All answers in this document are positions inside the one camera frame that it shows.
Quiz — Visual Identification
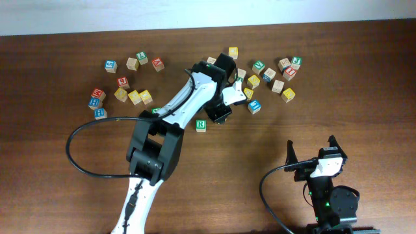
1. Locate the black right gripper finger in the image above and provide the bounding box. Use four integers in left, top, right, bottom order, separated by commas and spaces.
284, 140, 298, 172
328, 135, 340, 149

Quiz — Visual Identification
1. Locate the green R wooden block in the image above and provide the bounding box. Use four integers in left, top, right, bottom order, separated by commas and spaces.
196, 120, 207, 133

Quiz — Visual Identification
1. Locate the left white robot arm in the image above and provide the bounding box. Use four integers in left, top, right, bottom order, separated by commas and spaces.
113, 53, 246, 233

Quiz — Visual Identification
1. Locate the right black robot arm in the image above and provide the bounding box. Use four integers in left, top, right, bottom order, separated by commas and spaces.
284, 135, 381, 233

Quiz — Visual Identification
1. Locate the yellow block near I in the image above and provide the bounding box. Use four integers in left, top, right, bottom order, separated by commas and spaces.
243, 88, 254, 101

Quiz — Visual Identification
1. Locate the blue I wooden block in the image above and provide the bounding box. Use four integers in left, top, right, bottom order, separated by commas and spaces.
248, 99, 261, 114

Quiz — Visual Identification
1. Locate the green J side block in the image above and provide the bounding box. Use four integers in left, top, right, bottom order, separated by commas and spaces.
234, 68, 246, 82

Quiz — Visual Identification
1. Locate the yellow block centre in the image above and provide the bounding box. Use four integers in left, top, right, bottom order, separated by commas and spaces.
247, 75, 260, 89

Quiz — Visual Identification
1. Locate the plain block behind Q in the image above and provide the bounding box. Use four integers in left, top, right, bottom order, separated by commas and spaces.
207, 57, 216, 64

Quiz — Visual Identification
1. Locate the yellow far wooden block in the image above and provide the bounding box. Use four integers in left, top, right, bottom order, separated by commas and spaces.
228, 47, 239, 60

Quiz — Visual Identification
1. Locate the green V wooden block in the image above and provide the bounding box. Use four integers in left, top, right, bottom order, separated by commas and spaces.
252, 60, 265, 75

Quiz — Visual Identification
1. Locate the green N wooden block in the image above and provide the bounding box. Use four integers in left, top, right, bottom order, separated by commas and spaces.
151, 107, 160, 114

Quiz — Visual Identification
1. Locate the blue U side block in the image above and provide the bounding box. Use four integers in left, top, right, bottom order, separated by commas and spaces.
263, 68, 276, 83

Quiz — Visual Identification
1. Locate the yellow block far right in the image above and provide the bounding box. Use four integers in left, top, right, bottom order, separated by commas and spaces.
281, 88, 296, 103

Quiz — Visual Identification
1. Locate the plain butterfly block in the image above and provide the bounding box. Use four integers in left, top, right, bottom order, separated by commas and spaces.
272, 80, 284, 94

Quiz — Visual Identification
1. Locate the red 7 wooden block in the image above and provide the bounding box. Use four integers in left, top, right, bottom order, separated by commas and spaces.
151, 57, 164, 72

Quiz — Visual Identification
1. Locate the red I wooden block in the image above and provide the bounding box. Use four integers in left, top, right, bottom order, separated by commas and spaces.
283, 66, 297, 81

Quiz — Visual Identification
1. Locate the plain block blue side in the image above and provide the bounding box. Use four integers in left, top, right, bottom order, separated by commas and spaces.
278, 58, 291, 72

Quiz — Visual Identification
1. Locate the yellow G wooden block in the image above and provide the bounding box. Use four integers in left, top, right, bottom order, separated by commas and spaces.
128, 90, 142, 105

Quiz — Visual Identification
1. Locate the green J top block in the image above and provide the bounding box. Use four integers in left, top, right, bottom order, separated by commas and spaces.
291, 57, 302, 70

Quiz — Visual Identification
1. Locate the green L wooden block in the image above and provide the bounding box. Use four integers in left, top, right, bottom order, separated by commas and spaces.
136, 51, 148, 65

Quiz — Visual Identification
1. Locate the plain wooden block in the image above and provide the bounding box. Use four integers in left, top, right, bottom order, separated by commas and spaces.
126, 57, 139, 71

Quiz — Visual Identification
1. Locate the yellow block left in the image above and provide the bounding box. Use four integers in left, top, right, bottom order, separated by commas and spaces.
114, 88, 128, 102

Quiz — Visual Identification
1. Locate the red 6 wooden block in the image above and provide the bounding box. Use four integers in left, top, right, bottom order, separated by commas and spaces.
117, 77, 130, 90

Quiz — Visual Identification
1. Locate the blue 5 wooden block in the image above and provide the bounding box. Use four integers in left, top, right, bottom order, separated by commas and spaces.
105, 60, 118, 73

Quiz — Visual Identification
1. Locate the blue H block front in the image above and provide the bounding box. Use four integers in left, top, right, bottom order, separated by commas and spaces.
94, 108, 107, 120

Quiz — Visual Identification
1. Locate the blue h block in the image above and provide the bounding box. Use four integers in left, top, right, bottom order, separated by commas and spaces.
94, 108, 107, 120
88, 97, 103, 110

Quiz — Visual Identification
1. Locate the red M wooden block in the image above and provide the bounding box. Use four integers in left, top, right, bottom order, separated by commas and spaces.
91, 88, 106, 101

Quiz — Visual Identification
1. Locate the blue H block rear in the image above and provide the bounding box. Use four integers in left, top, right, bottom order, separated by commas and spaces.
88, 97, 103, 110

